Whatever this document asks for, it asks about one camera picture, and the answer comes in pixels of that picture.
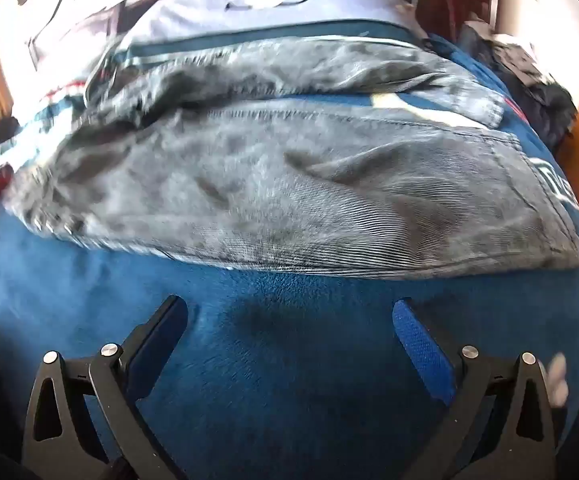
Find grey denim pants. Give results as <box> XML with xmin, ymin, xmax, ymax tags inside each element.
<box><xmin>6</xmin><ymin>40</ymin><xmax>579</xmax><ymax>281</ymax></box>

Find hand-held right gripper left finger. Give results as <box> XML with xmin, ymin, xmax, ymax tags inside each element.
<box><xmin>22</xmin><ymin>296</ymin><xmax>188</xmax><ymax>480</ymax></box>

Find person's foot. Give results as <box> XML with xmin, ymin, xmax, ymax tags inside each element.
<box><xmin>544</xmin><ymin>352</ymin><xmax>570</xmax><ymax>408</ymax></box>

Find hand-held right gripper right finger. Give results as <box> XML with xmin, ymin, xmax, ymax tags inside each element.
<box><xmin>392</xmin><ymin>297</ymin><xmax>557</xmax><ymax>480</ymax></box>

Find light blue flower pillow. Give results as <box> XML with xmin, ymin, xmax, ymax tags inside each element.
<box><xmin>119</xmin><ymin>0</ymin><xmax>420</xmax><ymax>61</ymax></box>

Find pile of dark clothes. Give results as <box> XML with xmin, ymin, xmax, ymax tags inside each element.
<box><xmin>457</xmin><ymin>20</ymin><xmax>577</xmax><ymax>151</ymax></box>

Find blue printed blanket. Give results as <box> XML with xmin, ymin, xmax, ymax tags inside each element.
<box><xmin>0</xmin><ymin>35</ymin><xmax>579</xmax><ymax>480</ymax></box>

